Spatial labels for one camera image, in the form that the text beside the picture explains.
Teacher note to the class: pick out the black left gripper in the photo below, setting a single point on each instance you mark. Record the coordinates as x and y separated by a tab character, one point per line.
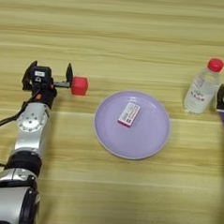
46	92

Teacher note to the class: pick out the clear bottle with red cap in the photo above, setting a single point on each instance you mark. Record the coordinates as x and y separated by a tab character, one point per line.
202	89

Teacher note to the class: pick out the red cube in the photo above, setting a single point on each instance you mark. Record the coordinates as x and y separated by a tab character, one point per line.
79	86

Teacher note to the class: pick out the white and pink eraser box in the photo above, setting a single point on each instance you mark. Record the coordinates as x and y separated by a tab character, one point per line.
129	114

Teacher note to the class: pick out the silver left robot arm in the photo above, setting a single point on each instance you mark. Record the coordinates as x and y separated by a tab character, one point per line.
30	127

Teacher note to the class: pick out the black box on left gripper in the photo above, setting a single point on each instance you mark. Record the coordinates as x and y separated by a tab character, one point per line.
41	74

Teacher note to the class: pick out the lilac round plate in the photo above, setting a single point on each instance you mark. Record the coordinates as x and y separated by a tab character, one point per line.
131	126

